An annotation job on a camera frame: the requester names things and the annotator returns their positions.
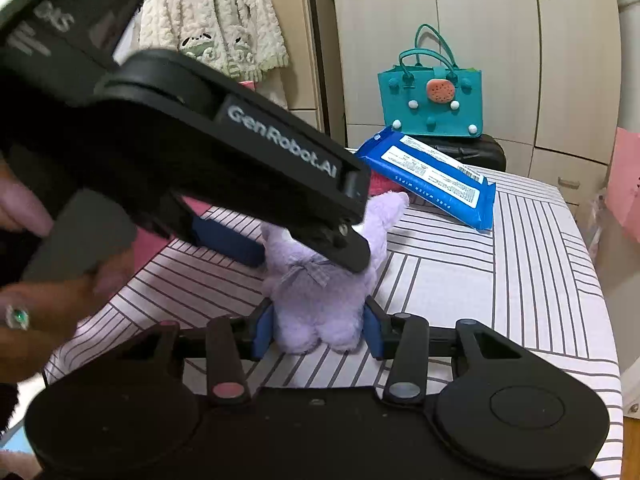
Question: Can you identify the cream knitted cardigan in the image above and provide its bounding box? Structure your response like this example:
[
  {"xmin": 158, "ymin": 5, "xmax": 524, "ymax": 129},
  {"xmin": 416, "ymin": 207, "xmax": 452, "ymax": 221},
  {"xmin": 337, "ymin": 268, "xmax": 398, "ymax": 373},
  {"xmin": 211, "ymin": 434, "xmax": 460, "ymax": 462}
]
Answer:
[{"xmin": 137, "ymin": 0, "xmax": 290, "ymax": 108}]

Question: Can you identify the teal felt handbag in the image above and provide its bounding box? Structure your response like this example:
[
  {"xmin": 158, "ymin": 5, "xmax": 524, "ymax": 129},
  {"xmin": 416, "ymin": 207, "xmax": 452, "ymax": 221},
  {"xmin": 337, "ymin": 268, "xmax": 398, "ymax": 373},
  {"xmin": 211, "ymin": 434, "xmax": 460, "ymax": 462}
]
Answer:
[{"xmin": 378, "ymin": 23, "xmax": 484, "ymax": 139}]

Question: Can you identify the striped white tablecloth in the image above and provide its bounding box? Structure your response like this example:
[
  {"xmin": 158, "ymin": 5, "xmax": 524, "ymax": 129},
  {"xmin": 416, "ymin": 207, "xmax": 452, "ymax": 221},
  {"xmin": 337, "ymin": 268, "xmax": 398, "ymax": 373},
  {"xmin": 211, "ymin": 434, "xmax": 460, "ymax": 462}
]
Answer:
[{"xmin": 44, "ymin": 171, "xmax": 623, "ymax": 479}]

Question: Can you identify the pink storage box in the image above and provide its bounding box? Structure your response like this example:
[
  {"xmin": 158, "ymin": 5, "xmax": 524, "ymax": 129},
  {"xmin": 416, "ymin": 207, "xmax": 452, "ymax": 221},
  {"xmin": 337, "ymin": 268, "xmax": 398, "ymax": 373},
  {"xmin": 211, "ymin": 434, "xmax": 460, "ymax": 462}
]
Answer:
[{"xmin": 130, "ymin": 79, "xmax": 262, "ymax": 273}]

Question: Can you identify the beige wardrobe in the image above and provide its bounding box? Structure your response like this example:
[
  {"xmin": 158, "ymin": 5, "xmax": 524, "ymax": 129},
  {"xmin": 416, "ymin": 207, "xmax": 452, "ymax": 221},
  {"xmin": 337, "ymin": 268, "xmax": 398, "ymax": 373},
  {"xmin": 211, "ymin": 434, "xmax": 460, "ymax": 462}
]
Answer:
[{"xmin": 310, "ymin": 0, "xmax": 622, "ymax": 206}]

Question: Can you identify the blue wet wipes pack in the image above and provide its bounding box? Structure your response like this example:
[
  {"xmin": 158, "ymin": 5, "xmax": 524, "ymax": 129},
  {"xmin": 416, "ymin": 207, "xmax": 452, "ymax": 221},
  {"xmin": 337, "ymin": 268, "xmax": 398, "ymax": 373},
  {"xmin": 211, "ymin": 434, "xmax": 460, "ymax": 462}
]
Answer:
[{"xmin": 356, "ymin": 127, "xmax": 496, "ymax": 231}]

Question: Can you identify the red fluffy plush ball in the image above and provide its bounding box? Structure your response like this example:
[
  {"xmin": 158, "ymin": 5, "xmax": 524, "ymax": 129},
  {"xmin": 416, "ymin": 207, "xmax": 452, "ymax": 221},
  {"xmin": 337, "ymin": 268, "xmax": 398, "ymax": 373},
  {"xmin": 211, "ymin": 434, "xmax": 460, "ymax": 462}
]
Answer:
[{"xmin": 369, "ymin": 171, "xmax": 404, "ymax": 197}]

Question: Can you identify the person's left hand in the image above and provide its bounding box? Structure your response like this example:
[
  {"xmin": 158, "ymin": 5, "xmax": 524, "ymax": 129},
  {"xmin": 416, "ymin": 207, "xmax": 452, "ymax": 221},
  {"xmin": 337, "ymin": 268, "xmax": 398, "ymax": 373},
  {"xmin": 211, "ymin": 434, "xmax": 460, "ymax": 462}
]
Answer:
[{"xmin": 1, "ymin": 164, "xmax": 134, "ymax": 384}]

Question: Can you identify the purple plush cat toy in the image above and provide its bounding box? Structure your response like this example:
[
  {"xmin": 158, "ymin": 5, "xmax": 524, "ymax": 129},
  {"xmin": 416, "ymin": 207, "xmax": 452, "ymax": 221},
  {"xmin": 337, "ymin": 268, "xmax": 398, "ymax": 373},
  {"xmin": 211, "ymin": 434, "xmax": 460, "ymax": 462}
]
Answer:
[{"xmin": 260, "ymin": 191, "xmax": 409, "ymax": 354}]

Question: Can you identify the black suitcase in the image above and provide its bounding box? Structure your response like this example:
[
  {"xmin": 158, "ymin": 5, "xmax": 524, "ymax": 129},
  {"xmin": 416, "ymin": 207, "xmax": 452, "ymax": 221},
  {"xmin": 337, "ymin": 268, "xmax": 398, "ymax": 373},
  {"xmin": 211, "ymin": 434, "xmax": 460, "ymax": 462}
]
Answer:
[{"xmin": 413, "ymin": 134, "xmax": 506, "ymax": 172}]

